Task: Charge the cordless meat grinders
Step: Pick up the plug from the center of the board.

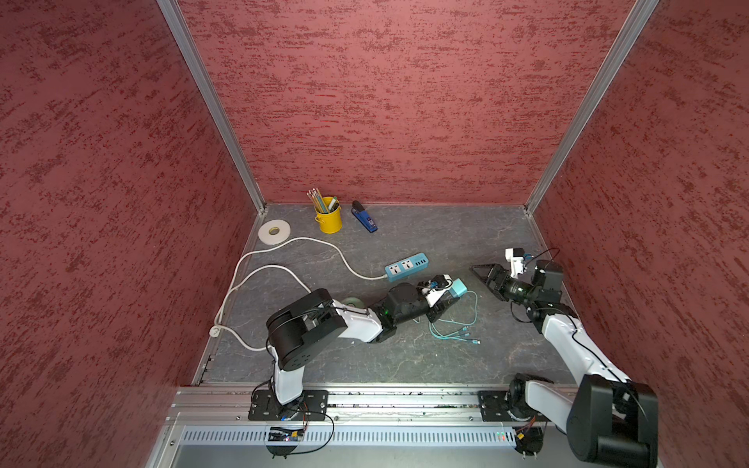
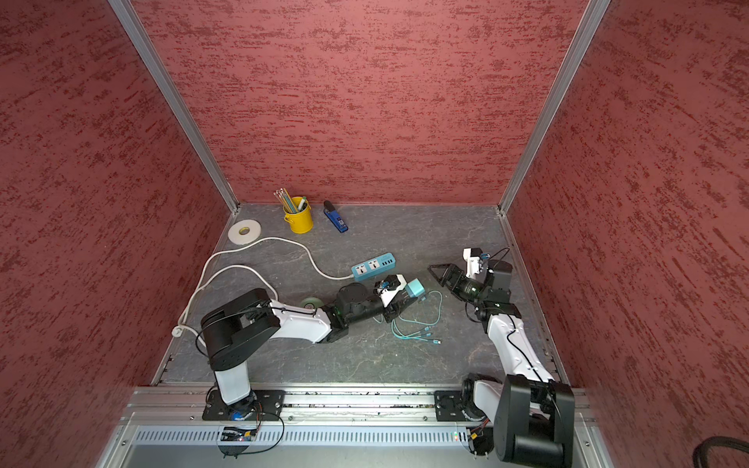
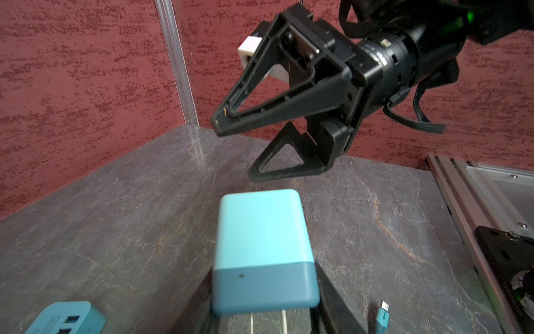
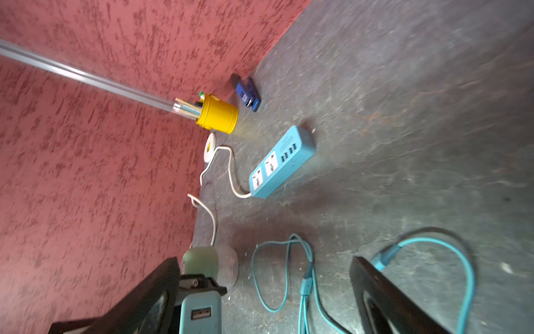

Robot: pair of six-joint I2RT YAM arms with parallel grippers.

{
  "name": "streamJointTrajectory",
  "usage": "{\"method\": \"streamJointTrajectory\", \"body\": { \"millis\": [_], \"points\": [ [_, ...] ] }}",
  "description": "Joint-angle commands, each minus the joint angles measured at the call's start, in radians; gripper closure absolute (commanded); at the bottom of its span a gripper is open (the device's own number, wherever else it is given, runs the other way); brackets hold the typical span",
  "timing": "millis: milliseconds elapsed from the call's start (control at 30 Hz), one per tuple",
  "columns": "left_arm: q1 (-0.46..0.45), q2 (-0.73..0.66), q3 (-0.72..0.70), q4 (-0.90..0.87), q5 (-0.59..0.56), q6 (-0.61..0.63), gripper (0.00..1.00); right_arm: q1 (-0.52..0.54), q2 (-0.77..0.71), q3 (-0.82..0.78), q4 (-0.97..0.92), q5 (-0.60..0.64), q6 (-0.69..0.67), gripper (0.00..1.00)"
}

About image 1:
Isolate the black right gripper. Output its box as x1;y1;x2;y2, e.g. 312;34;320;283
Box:
469;263;538;304

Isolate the teal charging cable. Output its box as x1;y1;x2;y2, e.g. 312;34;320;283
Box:
428;291;482;346

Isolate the teal usb charger adapter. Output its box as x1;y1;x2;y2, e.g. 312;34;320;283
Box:
450;279;467;298

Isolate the teal power strip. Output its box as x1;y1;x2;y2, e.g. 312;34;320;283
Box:
384;253;429;282

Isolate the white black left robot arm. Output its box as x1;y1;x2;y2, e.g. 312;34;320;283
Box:
266;275;467;406

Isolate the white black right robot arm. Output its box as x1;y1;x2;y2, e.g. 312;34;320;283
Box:
471;261;658;467

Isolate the green meat grinder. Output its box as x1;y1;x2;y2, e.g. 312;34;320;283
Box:
341;298;365;309

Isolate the blue black stapler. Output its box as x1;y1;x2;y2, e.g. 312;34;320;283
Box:
351;201;378;233

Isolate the yellow pencil cup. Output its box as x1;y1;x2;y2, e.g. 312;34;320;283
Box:
315;197;343;234

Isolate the colored pencils bundle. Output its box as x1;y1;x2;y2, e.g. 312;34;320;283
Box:
306;188;329;215

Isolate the white tape roll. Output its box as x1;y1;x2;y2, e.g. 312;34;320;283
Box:
257;220;292;246

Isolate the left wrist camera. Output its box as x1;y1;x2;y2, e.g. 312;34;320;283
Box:
417;275;453;307

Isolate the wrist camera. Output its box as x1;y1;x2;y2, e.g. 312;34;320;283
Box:
417;275;453;307
505;248;534;279

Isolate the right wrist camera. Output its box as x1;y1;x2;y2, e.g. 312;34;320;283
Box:
505;248;534;279

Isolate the white power strip cable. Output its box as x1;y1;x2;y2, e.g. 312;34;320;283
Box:
209;236;388;353

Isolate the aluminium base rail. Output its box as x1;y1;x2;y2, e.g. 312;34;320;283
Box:
147;383;580;467

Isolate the right corner aluminium post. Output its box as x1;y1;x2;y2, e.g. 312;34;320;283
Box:
525;0;659;216

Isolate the corner aluminium post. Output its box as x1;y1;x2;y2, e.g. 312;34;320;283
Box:
525;0;659;216
157;0;266;215

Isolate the left corner aluminium post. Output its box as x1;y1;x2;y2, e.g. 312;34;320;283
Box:
157;0;266;215

